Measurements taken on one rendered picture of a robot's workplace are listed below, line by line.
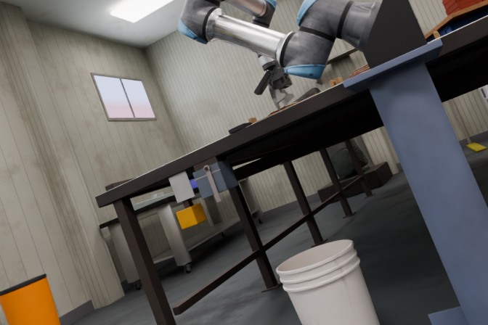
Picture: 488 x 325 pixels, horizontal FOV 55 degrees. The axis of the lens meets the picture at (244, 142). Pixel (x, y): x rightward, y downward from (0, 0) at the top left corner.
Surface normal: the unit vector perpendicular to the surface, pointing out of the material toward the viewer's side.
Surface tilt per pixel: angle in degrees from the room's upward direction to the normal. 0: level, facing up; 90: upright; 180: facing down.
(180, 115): 90
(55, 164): 90
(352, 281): 93
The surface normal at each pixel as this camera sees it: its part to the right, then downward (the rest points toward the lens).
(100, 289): -0.34, 0.05
